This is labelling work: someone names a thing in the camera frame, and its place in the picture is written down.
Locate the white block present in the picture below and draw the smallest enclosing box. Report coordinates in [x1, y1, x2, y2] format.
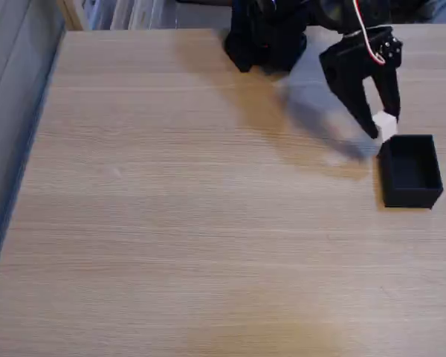
[371, 111, 400, 143]

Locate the black open box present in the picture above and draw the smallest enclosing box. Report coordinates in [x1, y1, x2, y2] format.
[377, 134, 445, 209]

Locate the white slatted panel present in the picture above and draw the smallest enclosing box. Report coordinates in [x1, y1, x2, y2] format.
[88, 0, 179, 30]

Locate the white and red cable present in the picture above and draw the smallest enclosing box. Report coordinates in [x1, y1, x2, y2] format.
[352, 0, 388, 67]

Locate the light wooden frame post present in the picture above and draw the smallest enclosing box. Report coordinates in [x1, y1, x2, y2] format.
[56, 0, 89, 32]

